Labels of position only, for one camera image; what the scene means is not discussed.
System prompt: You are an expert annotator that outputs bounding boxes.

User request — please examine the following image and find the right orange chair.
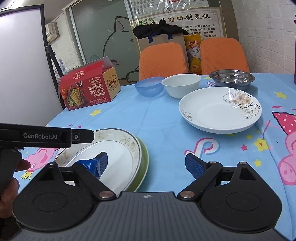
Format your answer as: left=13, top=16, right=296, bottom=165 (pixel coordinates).
left=200, top=37, right=250, bottom=75

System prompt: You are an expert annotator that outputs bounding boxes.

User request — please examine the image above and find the red cracker box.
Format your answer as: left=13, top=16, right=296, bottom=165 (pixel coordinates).
left=59, top=56, right=121, bottom=110

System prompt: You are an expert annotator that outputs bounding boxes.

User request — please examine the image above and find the blue cartoon tablecloth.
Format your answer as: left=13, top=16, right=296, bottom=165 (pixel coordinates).
left=15, top=74, right=295, bottom=240

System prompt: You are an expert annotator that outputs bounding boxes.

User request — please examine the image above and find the stainless steel bowl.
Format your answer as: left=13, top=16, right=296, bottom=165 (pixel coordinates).
left=209, top=70, right=255, bottom=91

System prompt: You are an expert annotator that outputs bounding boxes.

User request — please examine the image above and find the person's left hand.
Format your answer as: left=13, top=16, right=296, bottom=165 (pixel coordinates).
left=0, top=159, right=32, bottom=219

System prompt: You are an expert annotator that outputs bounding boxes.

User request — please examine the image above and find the left orange chair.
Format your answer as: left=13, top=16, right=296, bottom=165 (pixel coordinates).
left=139, top=42, right=189, bottom=81

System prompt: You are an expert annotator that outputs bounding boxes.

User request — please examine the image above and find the white ceramic bowl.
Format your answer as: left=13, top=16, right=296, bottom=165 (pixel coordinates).
left=162, top=73, right=202, bottom=99

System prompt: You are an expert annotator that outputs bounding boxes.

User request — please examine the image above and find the orange chair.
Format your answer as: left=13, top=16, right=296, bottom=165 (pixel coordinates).
left=200, top=37, right=250, bottom=75
left=139, top=42, right=189, bottom=81

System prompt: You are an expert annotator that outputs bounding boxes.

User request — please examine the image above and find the white plate gold speckled rim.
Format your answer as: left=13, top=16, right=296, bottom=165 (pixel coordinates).
left=54, top=128, right=142, bottom=195

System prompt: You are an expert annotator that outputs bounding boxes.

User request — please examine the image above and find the black cloth on bag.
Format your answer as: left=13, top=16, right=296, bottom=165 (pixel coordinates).
left=132, top=20, right=189, bottom=39

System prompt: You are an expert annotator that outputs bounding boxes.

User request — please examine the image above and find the green round plate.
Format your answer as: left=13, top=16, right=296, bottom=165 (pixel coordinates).
left=127, top=137, right=149, bottom=192

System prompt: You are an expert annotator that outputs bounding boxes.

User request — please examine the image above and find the white plate floral pattern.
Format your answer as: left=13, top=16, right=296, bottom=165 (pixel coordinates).
left=179, top=87, right=262, bottom=134

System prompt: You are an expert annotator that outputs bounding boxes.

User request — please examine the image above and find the white board black frame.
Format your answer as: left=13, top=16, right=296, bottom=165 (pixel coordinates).
left=1, top=4, right=63, bottom=126

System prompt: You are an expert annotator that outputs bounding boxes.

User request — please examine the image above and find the yellow snack bag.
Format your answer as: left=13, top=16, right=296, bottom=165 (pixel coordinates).
left=184, top=34, right=202, bottom=75

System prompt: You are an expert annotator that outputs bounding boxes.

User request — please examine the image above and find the wall poster chinese text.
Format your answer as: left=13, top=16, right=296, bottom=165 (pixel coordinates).
left=132, top=8, right=227, bottom=39

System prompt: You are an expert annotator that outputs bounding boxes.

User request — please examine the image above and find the brown paper bag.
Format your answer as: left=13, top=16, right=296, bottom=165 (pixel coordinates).
left=137, top=33, right=187, bottom=58

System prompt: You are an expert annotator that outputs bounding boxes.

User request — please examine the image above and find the blue translucent plastic bowl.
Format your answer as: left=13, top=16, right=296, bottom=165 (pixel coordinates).
left=134, top=77, right=164, bottom=97

